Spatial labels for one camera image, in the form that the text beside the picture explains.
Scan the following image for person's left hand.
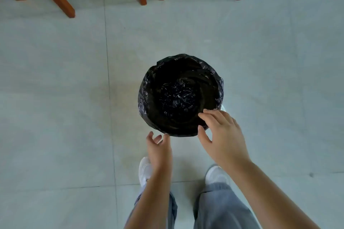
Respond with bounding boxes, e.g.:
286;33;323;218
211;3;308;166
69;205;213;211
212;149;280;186
146;131;173;174

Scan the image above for person's right hand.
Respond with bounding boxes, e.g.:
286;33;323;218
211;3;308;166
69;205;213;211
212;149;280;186
197;108;252;174

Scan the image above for trash bin with black bag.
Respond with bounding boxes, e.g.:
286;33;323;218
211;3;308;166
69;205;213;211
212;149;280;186
138;54;226;137

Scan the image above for person's left forearm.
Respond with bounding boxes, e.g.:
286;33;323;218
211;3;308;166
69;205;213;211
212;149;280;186
124;168;173;229

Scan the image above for person's right forearm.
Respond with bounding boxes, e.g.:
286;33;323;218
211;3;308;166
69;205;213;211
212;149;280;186
223;160;321;229

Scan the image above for person's left white shoe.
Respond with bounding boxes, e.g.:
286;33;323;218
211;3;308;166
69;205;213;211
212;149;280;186
138;157;153;188

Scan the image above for person's white shoe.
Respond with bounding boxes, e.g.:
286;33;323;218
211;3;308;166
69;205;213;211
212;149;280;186
205;165;229;187
138;157;153;188

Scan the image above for person's right white shoe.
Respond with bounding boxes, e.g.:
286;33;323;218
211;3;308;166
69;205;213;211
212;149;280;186
205;165;229;187

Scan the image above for grey trousers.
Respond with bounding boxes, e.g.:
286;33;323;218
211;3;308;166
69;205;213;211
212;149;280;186
133;182;261;229

